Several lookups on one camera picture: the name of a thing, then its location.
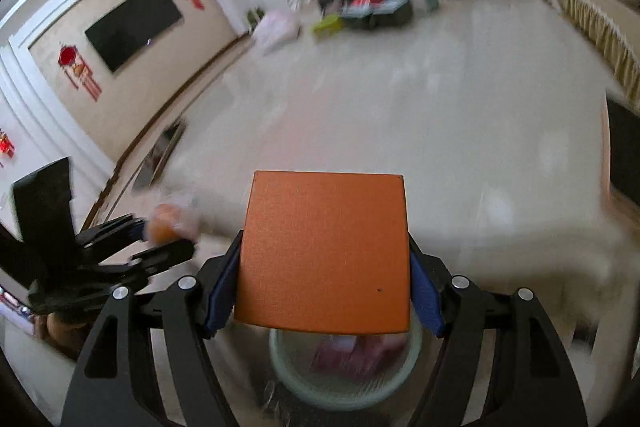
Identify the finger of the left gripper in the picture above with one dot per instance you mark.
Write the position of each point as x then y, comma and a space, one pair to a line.
114, 234
153, 261

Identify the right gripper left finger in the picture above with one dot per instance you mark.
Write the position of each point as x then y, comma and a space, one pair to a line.
145, 349

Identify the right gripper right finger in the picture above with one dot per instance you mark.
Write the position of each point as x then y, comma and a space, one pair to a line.
531, 381

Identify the clear bag with orange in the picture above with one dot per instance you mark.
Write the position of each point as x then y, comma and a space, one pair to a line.
176, 217

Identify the orange cardboard box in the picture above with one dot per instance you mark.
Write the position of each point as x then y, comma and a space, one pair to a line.
326, 253

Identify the left hand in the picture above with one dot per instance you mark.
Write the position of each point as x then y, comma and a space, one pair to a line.
67, 339

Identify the black smartphone on table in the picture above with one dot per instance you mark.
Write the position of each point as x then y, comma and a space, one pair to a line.
154, 163

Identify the pale green mesh wastebasket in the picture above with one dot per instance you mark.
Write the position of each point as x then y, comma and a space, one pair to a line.
344, 373

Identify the pink white tissue pack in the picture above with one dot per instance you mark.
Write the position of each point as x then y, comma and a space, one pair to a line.
276, 29

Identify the ornate cream sofa right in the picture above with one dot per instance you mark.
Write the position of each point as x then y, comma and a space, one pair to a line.
612, 26

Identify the wall mounted black television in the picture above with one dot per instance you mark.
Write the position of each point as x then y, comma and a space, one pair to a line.
129, 28

